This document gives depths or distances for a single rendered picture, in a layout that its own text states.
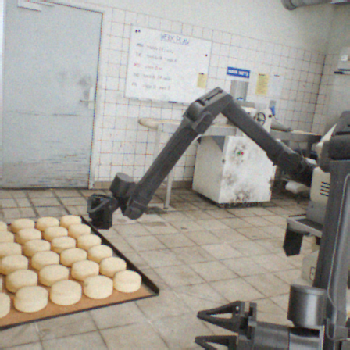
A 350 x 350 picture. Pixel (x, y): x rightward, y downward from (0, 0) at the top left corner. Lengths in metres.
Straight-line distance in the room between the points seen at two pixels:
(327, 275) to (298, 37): 5.64
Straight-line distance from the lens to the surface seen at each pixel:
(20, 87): 4.54
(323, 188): 1.45
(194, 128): 1.19
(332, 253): 0.79
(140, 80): 4.86
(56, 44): 4.60
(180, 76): 5.09
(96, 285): 0.70
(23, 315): 0.66
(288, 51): 6.18
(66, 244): 0.85
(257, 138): 1.35
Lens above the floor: 1.31
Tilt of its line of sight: 13 degrees down
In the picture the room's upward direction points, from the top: 7 degrees clockwise
